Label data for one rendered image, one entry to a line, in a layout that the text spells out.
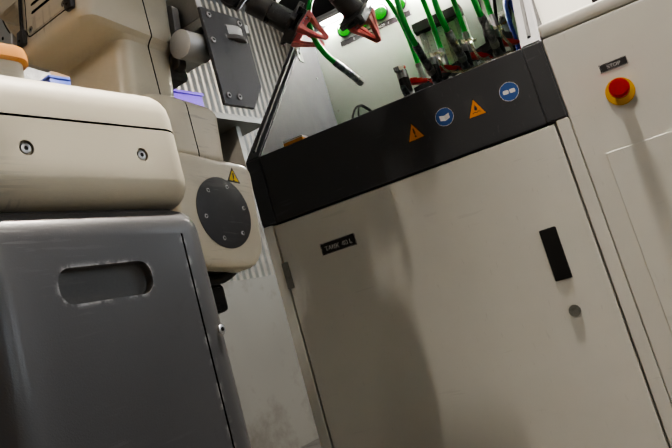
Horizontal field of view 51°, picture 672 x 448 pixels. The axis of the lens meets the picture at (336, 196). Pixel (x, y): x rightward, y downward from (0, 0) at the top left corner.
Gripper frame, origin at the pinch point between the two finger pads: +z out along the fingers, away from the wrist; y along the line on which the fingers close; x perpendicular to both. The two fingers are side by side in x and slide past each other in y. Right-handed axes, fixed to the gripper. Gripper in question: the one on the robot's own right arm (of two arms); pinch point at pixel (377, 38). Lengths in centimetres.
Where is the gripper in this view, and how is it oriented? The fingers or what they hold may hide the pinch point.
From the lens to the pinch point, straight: 176.1
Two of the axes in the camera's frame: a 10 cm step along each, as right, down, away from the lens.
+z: 6.4, 6.5, 4.0
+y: 2.6, -6.8, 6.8
